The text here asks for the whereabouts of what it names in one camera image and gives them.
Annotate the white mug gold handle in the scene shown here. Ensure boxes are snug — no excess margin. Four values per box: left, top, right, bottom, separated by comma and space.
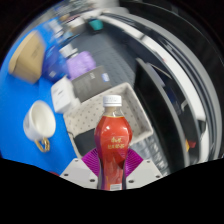
22, 99, 57, 154

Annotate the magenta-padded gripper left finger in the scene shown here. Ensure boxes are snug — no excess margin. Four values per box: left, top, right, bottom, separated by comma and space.
59, 148, 101, 190

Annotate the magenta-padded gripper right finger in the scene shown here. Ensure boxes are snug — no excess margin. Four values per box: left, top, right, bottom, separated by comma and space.
123, 148, 163, 190

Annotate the purple plastic package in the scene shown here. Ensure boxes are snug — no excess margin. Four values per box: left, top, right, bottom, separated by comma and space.
65, 50, 97, 81

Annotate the brown cardboard box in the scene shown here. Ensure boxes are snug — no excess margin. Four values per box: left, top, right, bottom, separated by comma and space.
7, 29, 47, 85

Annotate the white perforated plastic basket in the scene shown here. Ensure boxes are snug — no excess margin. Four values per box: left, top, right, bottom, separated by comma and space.
62, 82, 155, 158

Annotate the black partition panel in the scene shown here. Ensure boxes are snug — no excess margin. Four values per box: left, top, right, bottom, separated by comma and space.
134, 57, 190, 175

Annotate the red drink bottle white cap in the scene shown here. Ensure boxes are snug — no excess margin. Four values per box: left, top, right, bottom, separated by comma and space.
94, 94, 134, 191

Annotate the small white box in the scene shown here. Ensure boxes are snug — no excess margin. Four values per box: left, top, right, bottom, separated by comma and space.
50, 75, 77, 115

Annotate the teal container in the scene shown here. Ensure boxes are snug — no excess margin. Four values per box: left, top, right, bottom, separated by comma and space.
87, 18, 105, 32

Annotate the dark blue box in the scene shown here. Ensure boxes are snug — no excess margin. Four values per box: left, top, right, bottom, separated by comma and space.
44, 44, 69, 80

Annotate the flat black box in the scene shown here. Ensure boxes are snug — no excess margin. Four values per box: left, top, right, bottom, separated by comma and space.
71, 64, 113, 103

